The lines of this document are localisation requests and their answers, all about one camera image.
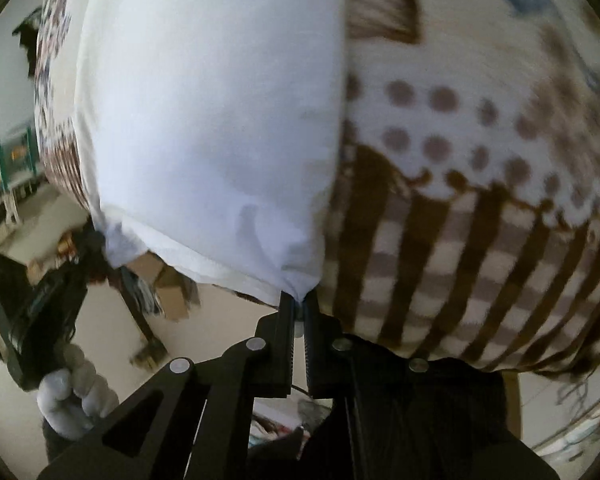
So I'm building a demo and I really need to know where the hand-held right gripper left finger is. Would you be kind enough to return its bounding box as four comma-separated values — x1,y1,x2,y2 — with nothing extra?
36,291,296,480

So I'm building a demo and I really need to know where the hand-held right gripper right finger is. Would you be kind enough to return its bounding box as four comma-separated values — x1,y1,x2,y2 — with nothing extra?
302,290,562,480

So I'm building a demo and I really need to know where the white garment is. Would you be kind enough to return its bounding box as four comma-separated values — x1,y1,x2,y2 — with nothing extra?
72,0,352,309

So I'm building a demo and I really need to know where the person's left forearm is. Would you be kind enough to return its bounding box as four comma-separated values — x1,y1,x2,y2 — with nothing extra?
41,419,83,467

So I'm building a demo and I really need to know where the person's left hand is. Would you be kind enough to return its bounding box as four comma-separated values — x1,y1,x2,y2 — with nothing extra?
36,344,121,439

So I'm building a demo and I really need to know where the dark wooden furniture leg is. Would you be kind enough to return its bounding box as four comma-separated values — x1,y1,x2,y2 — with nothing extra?
106,264,170,372

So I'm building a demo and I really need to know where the brown cardboard box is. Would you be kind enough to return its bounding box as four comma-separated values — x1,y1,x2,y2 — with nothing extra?
130,252,202,324

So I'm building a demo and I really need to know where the green shelf rack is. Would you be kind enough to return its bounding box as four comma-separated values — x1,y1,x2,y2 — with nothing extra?
0,122,47,198

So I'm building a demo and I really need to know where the brown patterned printed blanket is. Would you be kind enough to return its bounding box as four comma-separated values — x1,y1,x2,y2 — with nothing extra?
32,0,600,387

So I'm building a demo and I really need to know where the dark cloth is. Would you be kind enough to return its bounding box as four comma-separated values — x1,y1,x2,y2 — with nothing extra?
427,357,512,442

